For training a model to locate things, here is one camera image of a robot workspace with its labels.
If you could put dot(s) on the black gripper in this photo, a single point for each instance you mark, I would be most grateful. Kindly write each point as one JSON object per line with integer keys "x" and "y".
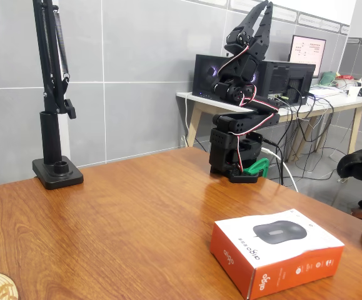
{"x": 252, "y": 42}

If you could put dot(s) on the orange white mouse box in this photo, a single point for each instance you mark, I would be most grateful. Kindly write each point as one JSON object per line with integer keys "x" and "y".
{"x": 271, "y": 256}

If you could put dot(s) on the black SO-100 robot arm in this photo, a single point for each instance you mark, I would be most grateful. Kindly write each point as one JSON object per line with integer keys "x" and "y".
{"x": 249, "y": 125}

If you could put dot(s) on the small white box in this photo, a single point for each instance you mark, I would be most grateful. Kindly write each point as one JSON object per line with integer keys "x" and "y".
{"x": 354, "y": 91}

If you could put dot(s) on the black computer case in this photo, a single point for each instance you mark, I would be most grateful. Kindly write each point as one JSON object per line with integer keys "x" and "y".
{"x": 280, "y": 79}

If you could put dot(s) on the computer monitor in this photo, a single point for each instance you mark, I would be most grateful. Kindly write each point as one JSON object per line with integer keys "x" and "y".
{"x": 307, "y": 54}

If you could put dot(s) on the green bag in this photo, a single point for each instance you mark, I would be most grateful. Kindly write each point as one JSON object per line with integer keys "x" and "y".
{"x": 328, "y": 78}

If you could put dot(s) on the white desk with wooden legs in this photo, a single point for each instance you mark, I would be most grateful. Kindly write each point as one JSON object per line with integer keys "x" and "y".
{"x": 340, "y": 101}

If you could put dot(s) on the green table clamp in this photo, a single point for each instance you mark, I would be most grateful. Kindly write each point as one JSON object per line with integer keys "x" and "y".
{"x": 259, "y": 165}

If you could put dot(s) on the black office chair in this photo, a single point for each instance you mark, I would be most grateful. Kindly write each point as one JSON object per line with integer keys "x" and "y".
{"x": 360, "y": 162}

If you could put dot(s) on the black boom clamp base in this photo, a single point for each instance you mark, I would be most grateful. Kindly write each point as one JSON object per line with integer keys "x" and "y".
{"x": 58, "y": 176}

